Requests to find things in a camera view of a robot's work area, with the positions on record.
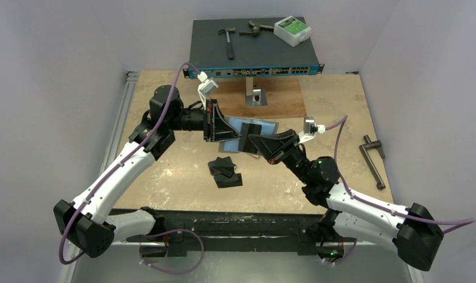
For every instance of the grey metal stand base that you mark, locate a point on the grey metal stand base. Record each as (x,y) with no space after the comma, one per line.
(254,95)

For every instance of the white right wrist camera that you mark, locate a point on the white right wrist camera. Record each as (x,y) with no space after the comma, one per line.
(310,129)

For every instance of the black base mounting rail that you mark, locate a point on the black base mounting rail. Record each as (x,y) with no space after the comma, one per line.
(303,234)

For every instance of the blue network switch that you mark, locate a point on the blue network switch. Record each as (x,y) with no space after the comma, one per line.
(263,56)

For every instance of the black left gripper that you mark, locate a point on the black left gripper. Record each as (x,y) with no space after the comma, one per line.
(215,125)

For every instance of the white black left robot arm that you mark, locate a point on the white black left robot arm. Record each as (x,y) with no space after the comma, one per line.
(86,221)

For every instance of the white green plastic box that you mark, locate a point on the white green plastic box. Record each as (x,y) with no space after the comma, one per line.
(292,30)

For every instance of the small hammer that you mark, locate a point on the small hammer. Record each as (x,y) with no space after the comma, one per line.
(229,45)

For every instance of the grey card holder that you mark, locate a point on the grey card holder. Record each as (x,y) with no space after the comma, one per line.
(230,146)

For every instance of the black credit card stack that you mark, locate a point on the black credit card stack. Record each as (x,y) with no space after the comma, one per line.
(223,171)

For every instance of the metal crank handle tool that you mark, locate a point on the metal crank handle tool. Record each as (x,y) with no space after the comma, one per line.
(364,149)

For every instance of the brown wooden board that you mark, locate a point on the brown wooden board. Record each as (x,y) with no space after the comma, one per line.
(284,98)

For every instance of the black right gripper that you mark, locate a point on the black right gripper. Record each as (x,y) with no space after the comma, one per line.
(283,147)

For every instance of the dark metal clamp tool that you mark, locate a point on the dark metal clamp tool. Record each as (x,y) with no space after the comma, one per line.
(255,29)

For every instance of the single black credit card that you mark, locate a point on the single black credit card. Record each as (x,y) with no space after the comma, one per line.
(245,145)

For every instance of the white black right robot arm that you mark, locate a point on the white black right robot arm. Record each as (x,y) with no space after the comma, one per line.
(410,231)

